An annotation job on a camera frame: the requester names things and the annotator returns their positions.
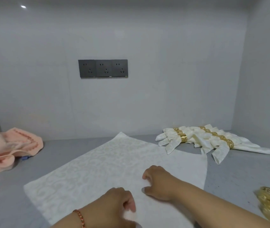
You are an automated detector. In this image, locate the person's left hand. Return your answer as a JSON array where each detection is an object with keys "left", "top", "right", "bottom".
[{"left": 81, "top": 187, "right": 141, "bottom": 228}]

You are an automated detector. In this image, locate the dark grey wall socket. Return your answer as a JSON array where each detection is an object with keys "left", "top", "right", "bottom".
[
  {"left": 111, "top": 59, "right": 128, "bottom": 77},
  {"left": 78, "top": 60, "right": 96, "bottom": 78},
  {"left": 96, "top": 60, "right": 112, "bottom": 78}
]

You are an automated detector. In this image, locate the row of folded white napkins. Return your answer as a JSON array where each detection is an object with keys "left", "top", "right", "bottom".
[{"left": 155, "top": 126, "right": 270, "bottom": 165}]

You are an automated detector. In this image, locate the person's right forearm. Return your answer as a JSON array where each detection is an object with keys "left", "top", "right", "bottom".
[{"left": 172, "top": 178, "right": 270, "bottom": 228}]

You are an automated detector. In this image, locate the red braided bracelet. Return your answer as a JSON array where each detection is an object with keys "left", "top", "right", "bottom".
[{"left": 72, "top": 209, "right": 87, "bottom": 228}]

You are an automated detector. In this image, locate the person's right hand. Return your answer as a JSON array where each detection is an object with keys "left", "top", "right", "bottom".
[{"left": 141, "top": 165, "right": 182, "bottom": 203}]

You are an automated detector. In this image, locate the white patterned napkin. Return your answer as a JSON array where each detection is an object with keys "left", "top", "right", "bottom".
[{"left": 23, "top": 132, "right": 209, "bottom": 228}]

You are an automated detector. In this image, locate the person's left forearm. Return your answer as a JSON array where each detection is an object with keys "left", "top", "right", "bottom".
[{"left": 50, "top": 211, "right": 79, "bottom": 228}]

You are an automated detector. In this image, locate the pink towel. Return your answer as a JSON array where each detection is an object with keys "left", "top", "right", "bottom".
[{"left": 0, "top": 116, "right": 44, "bottom": 177}]

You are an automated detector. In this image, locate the row of fitted gold rings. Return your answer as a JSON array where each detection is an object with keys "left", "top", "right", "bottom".
[{"left": 173, "top": 126, "right": 235, "bottom": 149}]

